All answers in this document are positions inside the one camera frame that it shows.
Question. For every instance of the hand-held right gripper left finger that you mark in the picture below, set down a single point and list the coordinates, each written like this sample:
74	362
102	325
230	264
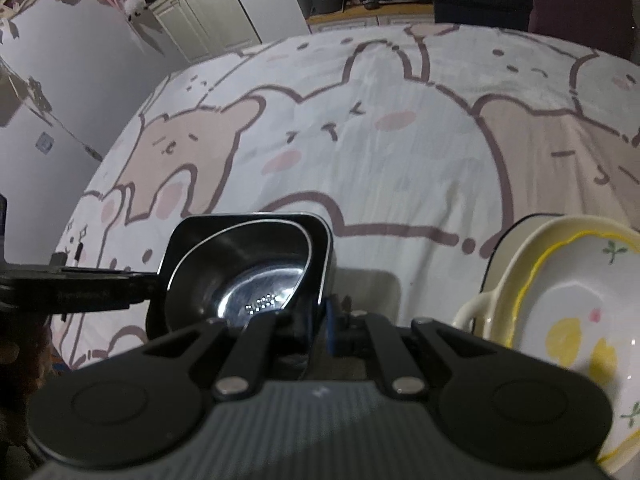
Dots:
302	332

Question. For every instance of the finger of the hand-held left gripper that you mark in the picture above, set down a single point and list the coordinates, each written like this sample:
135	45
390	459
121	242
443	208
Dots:
147	287

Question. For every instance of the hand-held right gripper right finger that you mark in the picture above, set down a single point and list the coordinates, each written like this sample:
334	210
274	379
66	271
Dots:
330	330

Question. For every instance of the round steel bowl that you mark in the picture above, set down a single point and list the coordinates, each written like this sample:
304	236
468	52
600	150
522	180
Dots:
250	280

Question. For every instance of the large steel rectangular tray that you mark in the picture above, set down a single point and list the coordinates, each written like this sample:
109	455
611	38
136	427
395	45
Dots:
200	225

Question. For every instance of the white square leaf-print plate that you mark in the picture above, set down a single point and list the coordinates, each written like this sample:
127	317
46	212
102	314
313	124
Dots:
495	260

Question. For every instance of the floral bowl with yellow rim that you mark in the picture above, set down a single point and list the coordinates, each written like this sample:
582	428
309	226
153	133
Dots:
575	285

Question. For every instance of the white base cabinets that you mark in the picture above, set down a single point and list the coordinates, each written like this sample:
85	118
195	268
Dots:
210	15

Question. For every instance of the white plush toy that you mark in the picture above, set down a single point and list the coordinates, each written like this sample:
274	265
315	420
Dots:
135	5

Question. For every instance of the wooden low cabinet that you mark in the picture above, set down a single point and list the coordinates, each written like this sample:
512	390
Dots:
395	14

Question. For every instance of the small black object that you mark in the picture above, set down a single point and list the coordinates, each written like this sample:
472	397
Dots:
372	6

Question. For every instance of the maroon chair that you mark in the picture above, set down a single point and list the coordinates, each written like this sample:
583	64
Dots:
580	5

